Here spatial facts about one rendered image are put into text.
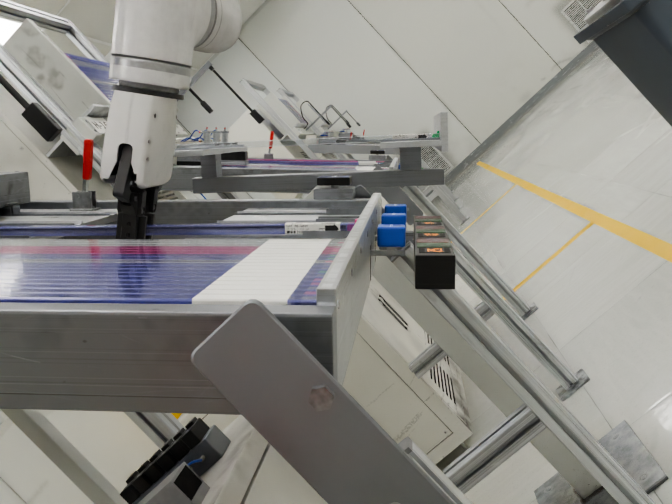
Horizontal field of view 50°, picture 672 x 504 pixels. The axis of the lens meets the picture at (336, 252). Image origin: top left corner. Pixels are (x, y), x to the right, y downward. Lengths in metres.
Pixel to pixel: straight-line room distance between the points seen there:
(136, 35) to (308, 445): 0.51
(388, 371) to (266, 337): 1.59
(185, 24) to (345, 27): 7.82
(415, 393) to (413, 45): 6.84
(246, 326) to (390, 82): 8.16
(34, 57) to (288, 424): 1.90
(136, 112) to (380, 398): 1.35
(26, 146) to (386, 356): 1.11
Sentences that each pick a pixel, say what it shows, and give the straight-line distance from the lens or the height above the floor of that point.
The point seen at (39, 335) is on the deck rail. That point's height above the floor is 0.83.
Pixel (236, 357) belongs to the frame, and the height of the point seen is 0.74.
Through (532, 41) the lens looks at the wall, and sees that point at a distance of 8.64.
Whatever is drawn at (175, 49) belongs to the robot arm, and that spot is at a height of 0.99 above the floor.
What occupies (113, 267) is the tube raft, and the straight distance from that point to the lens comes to 0.58.
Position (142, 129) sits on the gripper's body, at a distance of 0.77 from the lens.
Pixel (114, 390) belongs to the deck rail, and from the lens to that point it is 0.45.
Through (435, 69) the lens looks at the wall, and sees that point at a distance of 8.51.
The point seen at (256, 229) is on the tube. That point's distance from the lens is 0.79.
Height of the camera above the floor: 0.77
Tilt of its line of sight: 3 degrees down
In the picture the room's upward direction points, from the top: 43 degrees counter-clockwise
